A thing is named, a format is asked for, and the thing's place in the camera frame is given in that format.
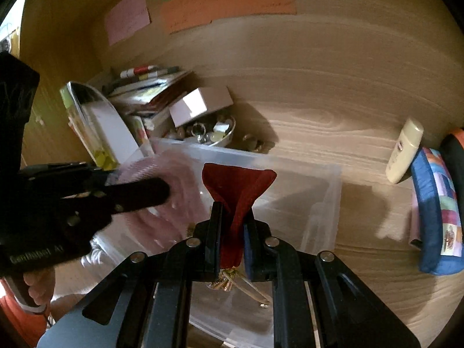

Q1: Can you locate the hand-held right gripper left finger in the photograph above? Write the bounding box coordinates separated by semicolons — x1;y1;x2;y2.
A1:
83;201;223;348

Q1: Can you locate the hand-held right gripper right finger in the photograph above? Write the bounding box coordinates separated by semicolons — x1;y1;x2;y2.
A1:
243;219;421;348

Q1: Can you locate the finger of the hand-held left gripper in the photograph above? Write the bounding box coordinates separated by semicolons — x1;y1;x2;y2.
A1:
61;177;172;227
22;162;122;189

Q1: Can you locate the pink mesh bag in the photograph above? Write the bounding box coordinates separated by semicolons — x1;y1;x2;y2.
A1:
118;148;213;256

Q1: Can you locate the gold trinket bunch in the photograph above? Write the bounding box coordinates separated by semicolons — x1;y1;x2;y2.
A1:
206;266;271;307

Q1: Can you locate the red cloth pouch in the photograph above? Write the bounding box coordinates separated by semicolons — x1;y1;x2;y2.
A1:
202;163;278;266

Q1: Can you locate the clear plastic storage box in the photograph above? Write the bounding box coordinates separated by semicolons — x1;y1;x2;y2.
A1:
90;138;343;348

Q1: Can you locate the person's left forearm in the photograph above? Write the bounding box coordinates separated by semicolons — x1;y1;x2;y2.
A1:
0;279;48;338

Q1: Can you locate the wooden desktop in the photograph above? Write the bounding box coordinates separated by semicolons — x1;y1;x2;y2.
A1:
22;0;464;348

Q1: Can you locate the person's left hand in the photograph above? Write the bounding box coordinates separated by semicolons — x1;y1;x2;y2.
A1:
23;270;55;307

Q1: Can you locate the small printed carton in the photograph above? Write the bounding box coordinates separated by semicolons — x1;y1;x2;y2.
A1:
132;116;150;149

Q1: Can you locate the bowl of trinkets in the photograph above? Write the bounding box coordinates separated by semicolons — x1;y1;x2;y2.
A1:
174;114;237;147

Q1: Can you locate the stack of books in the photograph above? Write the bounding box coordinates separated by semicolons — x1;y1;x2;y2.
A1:
103;64;193;131

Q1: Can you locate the small white box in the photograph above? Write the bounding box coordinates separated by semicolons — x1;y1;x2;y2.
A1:
169;87;233;126

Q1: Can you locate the pink paper sheet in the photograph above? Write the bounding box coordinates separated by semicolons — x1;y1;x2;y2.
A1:
105;0;151;46

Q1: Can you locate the pink flat case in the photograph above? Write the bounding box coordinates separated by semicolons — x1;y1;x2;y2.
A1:
409;188;423;251

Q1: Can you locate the cream lotion bottle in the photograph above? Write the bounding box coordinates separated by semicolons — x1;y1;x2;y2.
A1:
385;118;425;184

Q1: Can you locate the blue patchwork pouch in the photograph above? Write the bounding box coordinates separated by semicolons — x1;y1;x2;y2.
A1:
411;147;464;275

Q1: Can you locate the orange paper sheet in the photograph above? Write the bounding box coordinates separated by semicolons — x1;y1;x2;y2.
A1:
159;0;297;34

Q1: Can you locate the black case with orange trim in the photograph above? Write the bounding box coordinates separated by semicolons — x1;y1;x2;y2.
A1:
438;128;464;204

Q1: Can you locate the white rope bundle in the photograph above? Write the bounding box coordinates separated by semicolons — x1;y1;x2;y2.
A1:
81;239;109;269

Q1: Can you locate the beaded stone bracelet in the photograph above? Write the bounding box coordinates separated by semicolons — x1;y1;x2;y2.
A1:
242;133;271;153

